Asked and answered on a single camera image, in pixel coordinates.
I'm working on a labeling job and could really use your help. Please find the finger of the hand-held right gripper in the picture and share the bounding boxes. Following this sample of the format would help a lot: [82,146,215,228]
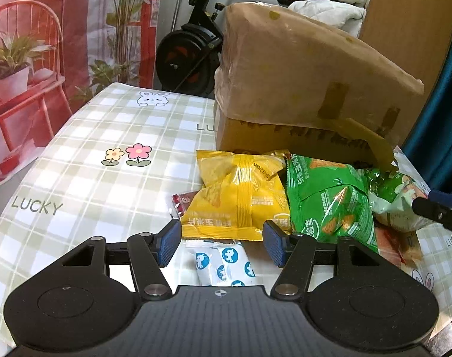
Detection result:
[412,197,452,242]
[429,190,452,214]

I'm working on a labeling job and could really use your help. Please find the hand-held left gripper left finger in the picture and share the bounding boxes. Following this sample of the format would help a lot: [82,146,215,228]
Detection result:
[55,220,183,301]

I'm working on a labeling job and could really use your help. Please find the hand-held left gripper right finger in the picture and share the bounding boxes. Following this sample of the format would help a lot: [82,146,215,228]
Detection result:
[262,220,390,301]

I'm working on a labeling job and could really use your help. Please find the pale green snack bag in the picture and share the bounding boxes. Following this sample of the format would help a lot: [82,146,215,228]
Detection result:
[360,167,440,231]

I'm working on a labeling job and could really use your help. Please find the orange-red snack packet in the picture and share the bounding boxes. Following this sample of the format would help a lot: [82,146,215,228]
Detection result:
[374,225,420,272]

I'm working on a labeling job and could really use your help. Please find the yellow snack packet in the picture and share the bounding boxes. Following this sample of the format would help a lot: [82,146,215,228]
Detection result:
[182,149,290,242]

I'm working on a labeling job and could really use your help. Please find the brown cardboard box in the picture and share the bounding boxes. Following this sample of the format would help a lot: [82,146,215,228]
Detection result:
[213,2,425,173]

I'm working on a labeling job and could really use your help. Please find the white blue-dotted packet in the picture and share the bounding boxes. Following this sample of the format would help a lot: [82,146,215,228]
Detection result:
[216,243,257,287]
[185,240,226,287]

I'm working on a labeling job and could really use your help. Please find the small dark red packet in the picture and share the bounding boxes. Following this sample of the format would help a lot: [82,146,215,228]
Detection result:
[170,190,199,218]

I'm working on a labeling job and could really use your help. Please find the green snack packet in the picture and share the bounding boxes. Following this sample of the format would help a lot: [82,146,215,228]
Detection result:
[286,154,379,253]

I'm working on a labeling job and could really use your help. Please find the blue curtain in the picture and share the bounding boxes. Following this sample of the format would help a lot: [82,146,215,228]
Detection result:
[400,0,452,194]

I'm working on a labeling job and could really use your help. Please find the wooden wardrobe panel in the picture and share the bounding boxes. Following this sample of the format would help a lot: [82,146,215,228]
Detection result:
[357,0,452,145]

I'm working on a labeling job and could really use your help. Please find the black exercise bike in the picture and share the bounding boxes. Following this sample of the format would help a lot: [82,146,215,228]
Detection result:
[155,0,278,95]

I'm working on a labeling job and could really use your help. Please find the white quilted blanket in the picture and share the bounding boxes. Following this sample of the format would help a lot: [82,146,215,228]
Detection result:
[287,0,368,40]

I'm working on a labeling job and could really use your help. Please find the printed backdrop cloth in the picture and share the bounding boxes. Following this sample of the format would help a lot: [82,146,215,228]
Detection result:
[0,0,163,194]

